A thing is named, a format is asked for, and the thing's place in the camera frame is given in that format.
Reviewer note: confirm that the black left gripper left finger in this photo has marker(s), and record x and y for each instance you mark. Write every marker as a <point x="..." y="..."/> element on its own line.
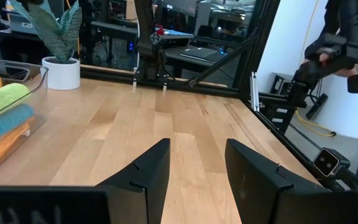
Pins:
<point x="129" y="199"/>

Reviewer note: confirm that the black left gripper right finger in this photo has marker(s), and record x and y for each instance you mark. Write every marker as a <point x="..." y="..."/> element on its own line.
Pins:
<point x="275" y="199"/>

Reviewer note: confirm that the teal microfiber towel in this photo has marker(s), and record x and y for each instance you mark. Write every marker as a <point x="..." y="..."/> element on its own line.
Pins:
<point x="5" y="123"/>

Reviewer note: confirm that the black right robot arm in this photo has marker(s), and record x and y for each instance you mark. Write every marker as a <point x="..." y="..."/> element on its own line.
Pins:
<point x="146" y="37"/>

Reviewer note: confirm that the black control box with labels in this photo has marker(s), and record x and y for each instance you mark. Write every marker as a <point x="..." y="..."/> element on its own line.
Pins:
<point x="278" y="116"/>

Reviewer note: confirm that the black power strip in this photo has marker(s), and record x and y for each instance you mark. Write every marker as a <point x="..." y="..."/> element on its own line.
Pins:
<point x="317" y="106"/>

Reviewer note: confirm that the clear plastic bin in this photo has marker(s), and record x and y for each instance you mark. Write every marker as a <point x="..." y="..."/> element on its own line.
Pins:
<point x="39" y="93"/>

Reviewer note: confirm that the snake plant in white pot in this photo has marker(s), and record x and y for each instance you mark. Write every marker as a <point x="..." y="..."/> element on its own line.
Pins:
<point x="61" y="74"/>

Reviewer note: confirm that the person's hand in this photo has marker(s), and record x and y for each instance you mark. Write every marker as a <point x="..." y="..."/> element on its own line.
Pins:
<point x="345" y="72"/>

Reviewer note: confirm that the red object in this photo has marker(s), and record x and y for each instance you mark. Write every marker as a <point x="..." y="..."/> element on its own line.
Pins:
<point x="160" y="29"/>

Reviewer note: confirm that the small grey depth camera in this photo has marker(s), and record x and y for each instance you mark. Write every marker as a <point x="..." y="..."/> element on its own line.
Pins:
<point x="326" y="161"/>

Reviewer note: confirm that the grey metal bracket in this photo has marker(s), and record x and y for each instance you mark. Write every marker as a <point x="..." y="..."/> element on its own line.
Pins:
<point x="255" y="93"/>

